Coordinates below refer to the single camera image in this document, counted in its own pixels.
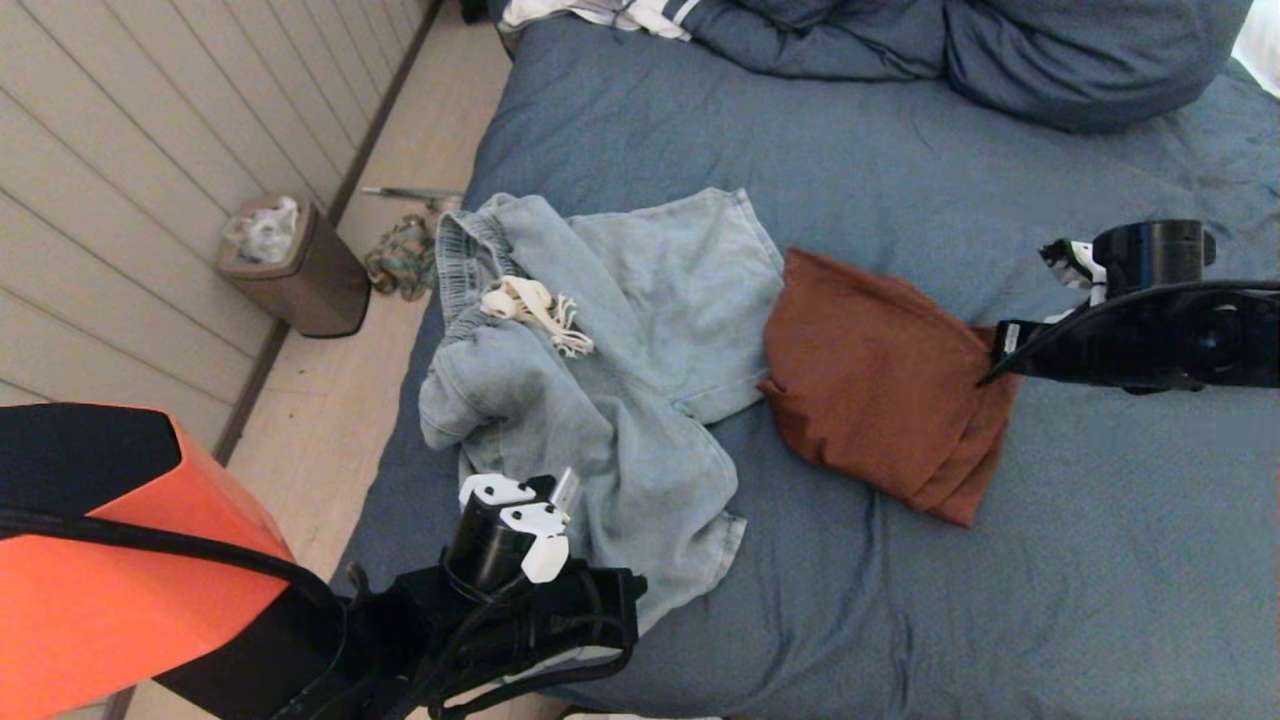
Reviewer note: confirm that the small black object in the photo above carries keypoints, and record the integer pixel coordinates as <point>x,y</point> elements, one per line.
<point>472,10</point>

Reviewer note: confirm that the multicoloured rag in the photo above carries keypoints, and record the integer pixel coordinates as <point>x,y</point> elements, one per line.
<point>402,260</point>

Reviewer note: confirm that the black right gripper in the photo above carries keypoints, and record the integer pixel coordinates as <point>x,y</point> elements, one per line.
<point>1060,350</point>

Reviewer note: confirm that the rust brown shorts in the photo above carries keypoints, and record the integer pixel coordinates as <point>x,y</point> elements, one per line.
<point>870,380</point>

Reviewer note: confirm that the brown trash bin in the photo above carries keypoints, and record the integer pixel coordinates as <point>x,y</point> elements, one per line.
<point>320,290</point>

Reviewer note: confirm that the white striped garment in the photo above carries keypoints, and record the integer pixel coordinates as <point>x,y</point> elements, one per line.
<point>640,15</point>

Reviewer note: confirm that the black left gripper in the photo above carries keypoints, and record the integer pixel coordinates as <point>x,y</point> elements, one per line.
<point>580,610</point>

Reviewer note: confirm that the white pillow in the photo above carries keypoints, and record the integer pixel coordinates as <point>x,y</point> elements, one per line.
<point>1262,40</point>

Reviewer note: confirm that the clear plastic bin bag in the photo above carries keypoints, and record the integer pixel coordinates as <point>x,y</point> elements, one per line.
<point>265,233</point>

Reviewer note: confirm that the blue bed cover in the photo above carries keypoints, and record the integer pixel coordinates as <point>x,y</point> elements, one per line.
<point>1000,150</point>

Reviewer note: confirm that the crumpled blue duvet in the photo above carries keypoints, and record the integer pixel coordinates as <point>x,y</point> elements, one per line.
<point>1050,60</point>

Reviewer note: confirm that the light blue denim shorts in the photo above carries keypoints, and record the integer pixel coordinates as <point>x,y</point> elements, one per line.
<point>650,300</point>

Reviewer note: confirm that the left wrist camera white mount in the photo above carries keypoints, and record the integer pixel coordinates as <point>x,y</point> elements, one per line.
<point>545,555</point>

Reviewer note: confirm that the thin silver metal rod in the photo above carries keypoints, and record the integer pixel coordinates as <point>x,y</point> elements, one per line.
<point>405,194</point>

